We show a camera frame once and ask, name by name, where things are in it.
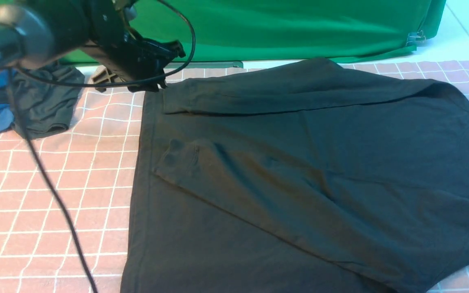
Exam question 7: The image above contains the gray long-sleeved shirt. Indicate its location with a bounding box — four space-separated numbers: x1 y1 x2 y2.
120 58 469 293

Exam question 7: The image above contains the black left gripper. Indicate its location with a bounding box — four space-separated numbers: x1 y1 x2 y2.
82 0 186 93

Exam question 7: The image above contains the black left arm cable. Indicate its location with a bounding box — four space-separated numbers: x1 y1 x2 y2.
7 0 196 293

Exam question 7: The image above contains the gray bar under backdrop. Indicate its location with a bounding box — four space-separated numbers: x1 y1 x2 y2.
165 61 244 70

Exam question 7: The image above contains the metal binder clip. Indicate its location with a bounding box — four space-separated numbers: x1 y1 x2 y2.
405 30 426 46

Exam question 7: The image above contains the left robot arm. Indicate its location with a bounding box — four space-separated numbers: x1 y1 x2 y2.
0 0 186 92

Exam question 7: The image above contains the dark gray crumpled garment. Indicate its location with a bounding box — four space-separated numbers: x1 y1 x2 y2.
0 61 85 140

